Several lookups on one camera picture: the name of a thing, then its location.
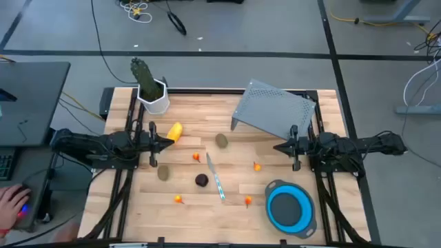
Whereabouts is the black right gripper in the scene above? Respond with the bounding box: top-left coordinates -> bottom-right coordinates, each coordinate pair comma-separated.
273,125 -> 310,172

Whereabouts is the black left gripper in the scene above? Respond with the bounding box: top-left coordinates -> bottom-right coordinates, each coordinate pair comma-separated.
139,121 -> 175,169

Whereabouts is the yellow mango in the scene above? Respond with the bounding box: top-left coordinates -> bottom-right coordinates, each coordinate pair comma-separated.
167,121 -> 184,143

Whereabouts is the brown kiwi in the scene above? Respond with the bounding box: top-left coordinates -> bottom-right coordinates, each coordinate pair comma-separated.
214,133 -> 229,149
156,165 -> 170,182

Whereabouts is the dark purple plum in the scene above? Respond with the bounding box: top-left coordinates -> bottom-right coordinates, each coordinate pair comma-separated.
194,173 -> 209,188

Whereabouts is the blue grey collapsible colander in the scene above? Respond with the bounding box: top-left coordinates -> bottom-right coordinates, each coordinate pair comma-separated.
264,178 -> 318,240

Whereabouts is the white hexagonal plant pot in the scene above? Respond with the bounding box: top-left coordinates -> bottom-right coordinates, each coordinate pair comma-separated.
136,78 -> 171,116

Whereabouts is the grey perforated metal stand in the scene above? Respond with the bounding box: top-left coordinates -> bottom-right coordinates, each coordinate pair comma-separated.
229,78 -> 317,141

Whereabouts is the green cactus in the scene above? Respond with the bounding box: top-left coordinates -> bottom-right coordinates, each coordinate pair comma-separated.
130,56 -> 163,101

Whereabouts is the dark grey low desk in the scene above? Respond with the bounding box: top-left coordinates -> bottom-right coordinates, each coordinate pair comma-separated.
0,144 -> 58,232

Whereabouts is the black desk top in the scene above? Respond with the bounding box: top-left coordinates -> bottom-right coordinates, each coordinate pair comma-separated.
0,61 -> 72,149

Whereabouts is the grey desk foot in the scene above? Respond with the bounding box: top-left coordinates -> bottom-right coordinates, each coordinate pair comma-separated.
395,105 -> 441,115

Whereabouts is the black computer mouse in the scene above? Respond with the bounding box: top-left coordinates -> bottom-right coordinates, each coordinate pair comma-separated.
13,185 -> 34,221

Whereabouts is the black keyboard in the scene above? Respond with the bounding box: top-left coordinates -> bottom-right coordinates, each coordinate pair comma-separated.
0,154 -> 17,182

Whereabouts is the person's hand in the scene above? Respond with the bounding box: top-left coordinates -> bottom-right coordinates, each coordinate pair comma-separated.
0,184 -> 32,238

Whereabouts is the grey desk leg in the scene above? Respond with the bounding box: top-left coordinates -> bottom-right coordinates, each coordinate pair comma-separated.
360,0 -> 431,24

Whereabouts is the knife with teal white handle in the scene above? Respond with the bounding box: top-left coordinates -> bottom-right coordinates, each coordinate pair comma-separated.
205,152 -> 227,201

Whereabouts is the black aluminium table frame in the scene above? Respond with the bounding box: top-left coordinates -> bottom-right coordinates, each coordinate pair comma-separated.
77,85 -> 383,248

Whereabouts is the yellow floor cable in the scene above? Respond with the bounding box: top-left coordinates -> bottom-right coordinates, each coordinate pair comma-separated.
60,91 -> 104,121
329,6 -> 438,39

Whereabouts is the black cable loop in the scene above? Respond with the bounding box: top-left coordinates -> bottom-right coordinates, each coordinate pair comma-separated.
166,0 -> 188,37

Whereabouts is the long black floor cable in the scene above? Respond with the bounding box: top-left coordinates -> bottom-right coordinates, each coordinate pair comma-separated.
90,0 -> 139,85

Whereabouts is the white coiled floor cable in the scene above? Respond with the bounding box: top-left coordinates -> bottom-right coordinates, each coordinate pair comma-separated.
119,0 -> 153,24

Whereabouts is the black cable bundle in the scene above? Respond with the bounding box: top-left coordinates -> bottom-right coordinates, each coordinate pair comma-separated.
413,32 -> 441,65

